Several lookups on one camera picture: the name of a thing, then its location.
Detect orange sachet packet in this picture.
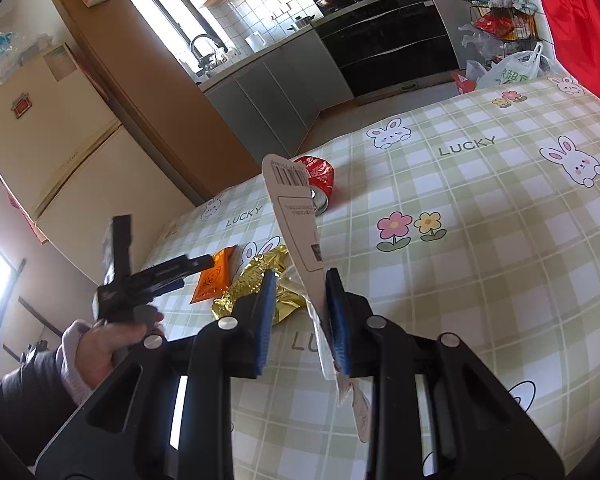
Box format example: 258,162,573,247
190,246,236,304

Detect gold foil wrapper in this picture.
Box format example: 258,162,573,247
211,245,306,325

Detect white paper packaging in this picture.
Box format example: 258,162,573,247
262,154,370,443

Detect crushed red soda can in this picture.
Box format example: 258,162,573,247
296,155,335,216

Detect dark sleeve left forearm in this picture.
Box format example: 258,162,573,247
0,320,93,467

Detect grey lower kitchen cabinets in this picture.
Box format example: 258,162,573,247
202,27,353,162

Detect black kitchen faucet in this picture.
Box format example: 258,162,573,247
189,34,228,72

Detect person's left hand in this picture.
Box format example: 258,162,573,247
74,322,148,389

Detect red cloth beside fridge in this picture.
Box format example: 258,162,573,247
7,191,48,245

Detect beige two-door refrigerator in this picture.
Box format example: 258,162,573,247
0,44,194,283

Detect green checkered bunny tablecloth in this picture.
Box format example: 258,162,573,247
146,77,600,479

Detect containers on top of fridge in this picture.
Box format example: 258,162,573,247
0,30,53,85

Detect white electric kettle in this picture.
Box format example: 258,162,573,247
245,32,268,53

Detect black oven range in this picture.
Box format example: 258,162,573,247
316,0,460,96

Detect white plastic shopping bag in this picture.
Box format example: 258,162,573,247
465,42,564,89

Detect wooden door frame pillar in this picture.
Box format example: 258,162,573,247
52,0,260,205

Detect wire snack storage rack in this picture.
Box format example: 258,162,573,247
458,0,553,64

